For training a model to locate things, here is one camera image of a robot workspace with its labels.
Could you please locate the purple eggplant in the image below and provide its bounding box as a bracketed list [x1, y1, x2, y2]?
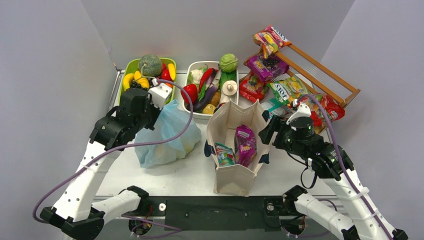
[193, 84, 219, 112]

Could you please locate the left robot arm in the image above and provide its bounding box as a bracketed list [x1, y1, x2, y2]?
[35, 86, 172, 240]

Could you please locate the white cauliflower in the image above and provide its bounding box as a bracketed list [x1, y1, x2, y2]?
[190, 69, 204, 85]

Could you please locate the green melon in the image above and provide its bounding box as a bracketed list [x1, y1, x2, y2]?
[138, 54, 163, 77]

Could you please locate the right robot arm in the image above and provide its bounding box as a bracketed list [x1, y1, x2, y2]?
[258, 112, 408, 240]

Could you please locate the white mushroom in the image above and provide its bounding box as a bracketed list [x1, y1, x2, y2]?
[222, 80, 238, 96]

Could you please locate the small purple snack bag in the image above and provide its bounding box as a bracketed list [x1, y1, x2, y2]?
[244, 53, 290, 82]

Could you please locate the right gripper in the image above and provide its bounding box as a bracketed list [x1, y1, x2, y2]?
[259, 114, 308, 158]

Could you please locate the red bell pepper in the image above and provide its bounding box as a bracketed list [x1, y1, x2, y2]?
[181, 83, 198, 105]

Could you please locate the green fruit tray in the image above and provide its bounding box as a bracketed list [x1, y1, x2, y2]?
[115, 57, 177, 105]

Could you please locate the top orange candy bag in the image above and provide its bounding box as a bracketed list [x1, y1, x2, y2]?
[252, 25, 292, 59]

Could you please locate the green candy bag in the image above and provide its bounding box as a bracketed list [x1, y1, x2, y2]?
[267, 75, 311, 105]

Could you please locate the yellow pear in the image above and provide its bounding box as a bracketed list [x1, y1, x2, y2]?
[201, 103, 216, 115]

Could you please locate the white vegetable tray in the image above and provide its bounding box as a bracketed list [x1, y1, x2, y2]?
[183, 60, 240, 120]

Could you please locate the green cabbage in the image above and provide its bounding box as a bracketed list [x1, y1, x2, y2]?
[219, 53, 238, 73]

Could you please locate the purple cable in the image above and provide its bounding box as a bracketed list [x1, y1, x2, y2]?
[295, 94, 395, 240]
[32, 78, 195, 239]

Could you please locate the wooden display rack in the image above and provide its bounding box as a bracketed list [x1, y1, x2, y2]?
[239, 28, 361, 110]

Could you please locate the light blue plastic bag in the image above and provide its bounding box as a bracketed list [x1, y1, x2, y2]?
[134, 99, 202, 168]

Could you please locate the red snack bag left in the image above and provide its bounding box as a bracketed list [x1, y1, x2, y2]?
[239, 71, 266, 103]

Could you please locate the red snack bag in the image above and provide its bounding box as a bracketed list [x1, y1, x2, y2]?
[239, 71, 266, 103]
[300, 93, 345, 134]

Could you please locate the teal snack bag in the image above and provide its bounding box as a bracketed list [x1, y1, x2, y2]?
[215, 143, 236, 167]
[260, 98, 291, 119]

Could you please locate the large purple snack bag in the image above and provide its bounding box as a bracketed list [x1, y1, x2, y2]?
[234, 124, 257, 168]

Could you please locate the red chili pepper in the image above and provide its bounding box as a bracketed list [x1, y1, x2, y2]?
[198, 68, 215, 93]

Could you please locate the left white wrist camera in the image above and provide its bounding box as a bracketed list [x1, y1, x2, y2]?
[148, 78, 173, 110]

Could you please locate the red snack bag right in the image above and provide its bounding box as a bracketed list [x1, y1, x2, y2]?
[300, 93, 345, 134]

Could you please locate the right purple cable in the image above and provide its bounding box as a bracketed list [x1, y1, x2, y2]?
[295, 94, 395, 240]

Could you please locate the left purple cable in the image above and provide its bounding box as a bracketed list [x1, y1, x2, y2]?
[32, 78, 195, 239]

